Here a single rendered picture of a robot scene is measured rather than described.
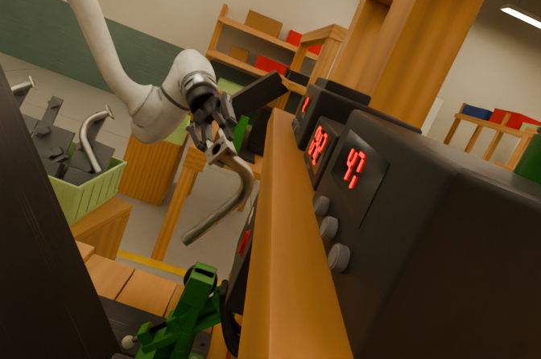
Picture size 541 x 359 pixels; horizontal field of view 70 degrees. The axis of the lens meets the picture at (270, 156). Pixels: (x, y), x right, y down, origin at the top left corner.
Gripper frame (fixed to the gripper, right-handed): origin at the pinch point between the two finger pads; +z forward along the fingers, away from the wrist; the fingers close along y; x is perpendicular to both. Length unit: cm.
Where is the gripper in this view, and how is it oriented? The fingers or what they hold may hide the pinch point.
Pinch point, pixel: (220, 147)
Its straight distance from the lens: 81.3
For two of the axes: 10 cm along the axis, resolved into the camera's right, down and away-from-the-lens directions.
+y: 7.4, -6.4, -2.2
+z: 3.1, 6.1, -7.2
